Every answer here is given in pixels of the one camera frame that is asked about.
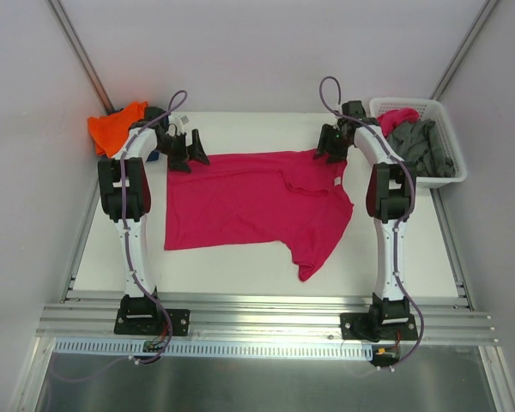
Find magenta t shirt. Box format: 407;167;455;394
164;150;354;282
377;107;420;137

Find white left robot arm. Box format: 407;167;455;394
98;106;210;333

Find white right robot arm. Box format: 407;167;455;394
314;100;415;339

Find grey t shirts in basket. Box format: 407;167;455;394
387;120;455;179

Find folded blue t shirt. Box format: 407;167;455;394
147;150;160;162

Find magenta t shirt in basket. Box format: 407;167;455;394
377;107;420;137

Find folded orange t shirt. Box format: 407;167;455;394
87;101;148;158

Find white plastic laundry basket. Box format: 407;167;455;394
369;97;467;189

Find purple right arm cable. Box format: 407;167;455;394
318;76;426;374

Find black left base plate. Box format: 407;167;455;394
113;309;191;336

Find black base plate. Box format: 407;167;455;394
113;309;191;336
339;312;418;342

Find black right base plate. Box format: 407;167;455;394
339;312;418;342

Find left corner metal post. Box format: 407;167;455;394
45;0;115;114

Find corner metal post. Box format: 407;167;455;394
430;0;503;100
45;0;115;114

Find white slotted cable duct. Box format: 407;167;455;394
53;337;373;361

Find right corner metal post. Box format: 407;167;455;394
430;0;503;100

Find aluminium mounting rail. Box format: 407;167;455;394
36;291;501;346

